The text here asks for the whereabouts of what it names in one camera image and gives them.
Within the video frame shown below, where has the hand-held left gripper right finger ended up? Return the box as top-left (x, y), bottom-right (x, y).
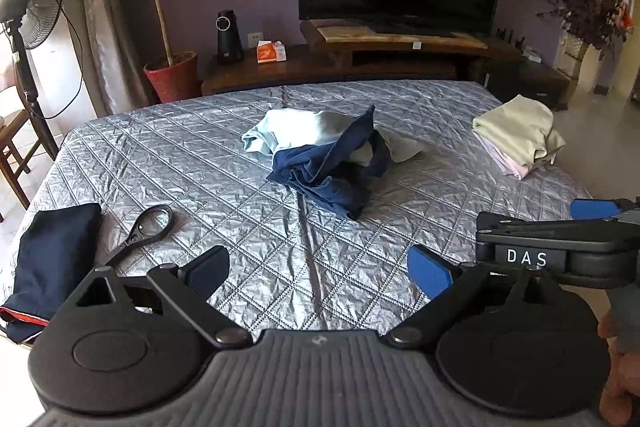
top-left (387, 244), bottom-right (571, 350)

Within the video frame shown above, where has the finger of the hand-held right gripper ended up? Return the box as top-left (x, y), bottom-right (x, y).
top-left (475, 211), bottom-right (640, 244)
top-left (570, 197), bottom-right (640, 224)

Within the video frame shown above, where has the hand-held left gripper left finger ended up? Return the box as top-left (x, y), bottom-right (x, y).
top-left (75, 245), bottom-right (253, 350)

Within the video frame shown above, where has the dark navy garment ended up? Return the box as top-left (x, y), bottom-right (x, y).
top-left (0, 203), bottom-right (103, 344)

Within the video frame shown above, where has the light blue garment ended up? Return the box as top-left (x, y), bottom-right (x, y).
top-left (241, 108), bottom-right (351, 156)

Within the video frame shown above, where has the person's right hand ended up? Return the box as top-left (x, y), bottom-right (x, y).
top-left (597, 308), bottom-right (640, 427)

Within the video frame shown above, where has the pink folded garment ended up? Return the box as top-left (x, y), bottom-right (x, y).
top-left (480, 134), bottom-right (547, 180)

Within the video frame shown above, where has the black magnifying glass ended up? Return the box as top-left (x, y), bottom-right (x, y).
top-left (105, 204), bottom-right (175, 267)

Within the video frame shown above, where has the cream folded garment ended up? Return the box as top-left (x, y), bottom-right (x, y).
top-left (472, 94), bottom-right (567, 168)

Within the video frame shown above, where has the silver quilted bedspread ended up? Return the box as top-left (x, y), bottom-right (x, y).
top-left (0, 79), bottom-right (596, 348)

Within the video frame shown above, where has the black low cabinet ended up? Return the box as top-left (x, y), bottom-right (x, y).
top-left (485, 57), bottom-right (572, 110)

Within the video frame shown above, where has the wicker vase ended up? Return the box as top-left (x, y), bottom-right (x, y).
top-left (559, 34), bottom-right (592, 78)

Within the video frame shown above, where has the red plant pot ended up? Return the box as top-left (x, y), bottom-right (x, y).
top-left (144, 52), bottom-right (199, 104)

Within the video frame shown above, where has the light wooden television riser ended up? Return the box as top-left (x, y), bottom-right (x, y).
top-left (300, 19), bottom-right (490, 52)

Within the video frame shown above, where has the dark dried flower bouquet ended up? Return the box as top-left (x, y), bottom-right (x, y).
top-left (537, 0), bottom-right (632, 60)

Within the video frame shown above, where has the dark wooden television cabinet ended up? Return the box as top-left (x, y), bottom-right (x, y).
top-left (201, 41), bottom-right (526, 96)

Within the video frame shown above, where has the orange tissue box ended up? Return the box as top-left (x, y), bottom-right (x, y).
top-left (256, 40), bottom-right (288, 64)

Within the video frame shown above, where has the black cylindrical speaker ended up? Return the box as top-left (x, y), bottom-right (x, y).
top-left (216, 10), bottom-right (245, 65)

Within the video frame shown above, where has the dark wooden chair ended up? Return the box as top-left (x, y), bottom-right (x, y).
top-left (0, 107), bottom-right (37, 224)

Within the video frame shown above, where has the grey curtain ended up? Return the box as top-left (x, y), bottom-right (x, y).
top-left (75, 0), bottom-right (157, 118)

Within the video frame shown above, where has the black fan cable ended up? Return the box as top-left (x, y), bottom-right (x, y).
top-left (61, 11), bottom-right (85, 120)

